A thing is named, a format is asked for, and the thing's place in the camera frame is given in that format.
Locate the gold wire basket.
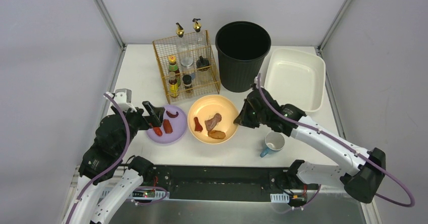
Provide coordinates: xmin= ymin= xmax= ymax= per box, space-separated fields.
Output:
xmin=152 ymin=30 xmax=221 ymax=103

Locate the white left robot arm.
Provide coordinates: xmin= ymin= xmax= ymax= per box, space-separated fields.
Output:
xmin=63 ymin=100 xmax=166 ymax=223

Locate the red chicken drumstick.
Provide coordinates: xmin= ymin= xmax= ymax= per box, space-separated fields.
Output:
xmin=193 ymin=117 xmax=203 ymax=132

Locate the blue mug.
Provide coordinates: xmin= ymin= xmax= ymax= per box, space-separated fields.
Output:
xmin=259 ymin=131 xmax=285 ymax=157

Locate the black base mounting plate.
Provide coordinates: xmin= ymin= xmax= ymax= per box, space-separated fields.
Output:
xmin=121 ymin=163 xmax=318 ymax=207

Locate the brown meat slice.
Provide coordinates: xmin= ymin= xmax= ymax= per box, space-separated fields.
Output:
xmin=204 ymin=113 xmax=222 ymax=132

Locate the clear oil dispenser bottle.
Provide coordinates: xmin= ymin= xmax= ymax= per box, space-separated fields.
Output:
xmin=176 ymin=22 xmax=189 ymax=62

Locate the red sausage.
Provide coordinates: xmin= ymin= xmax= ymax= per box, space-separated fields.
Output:
xmin=152 ymin=127 xmax=163 ymax=137

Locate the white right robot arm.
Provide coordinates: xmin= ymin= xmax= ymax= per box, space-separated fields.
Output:
xmin=234 ymin=88 xmax=386 ymax=203

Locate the small black spice jar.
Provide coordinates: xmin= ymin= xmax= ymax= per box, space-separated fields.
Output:
xmin=182 ymin=75 xmax=193 ymax=94

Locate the purple plate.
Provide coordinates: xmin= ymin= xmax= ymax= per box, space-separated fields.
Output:
xmin=146 ymin=104 xmax=188 ymax=144

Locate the orange plate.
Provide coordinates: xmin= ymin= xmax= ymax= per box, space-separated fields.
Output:
xmin=187 ymin=95 xmax=238 ymax=144

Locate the brown sausage piece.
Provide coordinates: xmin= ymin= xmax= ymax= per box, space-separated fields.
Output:
xmin=163 ymin=119 xmax=173 ymax=134

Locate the black lid spice jar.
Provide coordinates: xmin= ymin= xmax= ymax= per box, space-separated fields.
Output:
xmin=196 ymin=56 xmax=211 ymax=84

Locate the orange fried patty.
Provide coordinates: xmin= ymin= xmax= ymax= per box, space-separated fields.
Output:
xmin=208 ymin=130 xmax=226 ymax=140

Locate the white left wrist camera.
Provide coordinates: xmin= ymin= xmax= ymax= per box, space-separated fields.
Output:
xmin=106 ymin=88 xmax=136 ymax=112

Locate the white square tub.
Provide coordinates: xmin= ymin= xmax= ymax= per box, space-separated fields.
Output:
xmin=264 ymin=48 xmax=326 ymax=113

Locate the black ribbed trash bin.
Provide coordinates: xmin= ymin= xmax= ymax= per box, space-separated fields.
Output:
xmin=215 ymin=21 xmax=272 ymax=93

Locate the dark octopus tentacle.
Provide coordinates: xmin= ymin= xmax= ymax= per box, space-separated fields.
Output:
xmin=166 ymin=110 xmax=179 ymax=119

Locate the small yellow label bottle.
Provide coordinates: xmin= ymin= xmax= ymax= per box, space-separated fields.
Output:
xmin=168 ymin=72 xmax=179 ymax=98

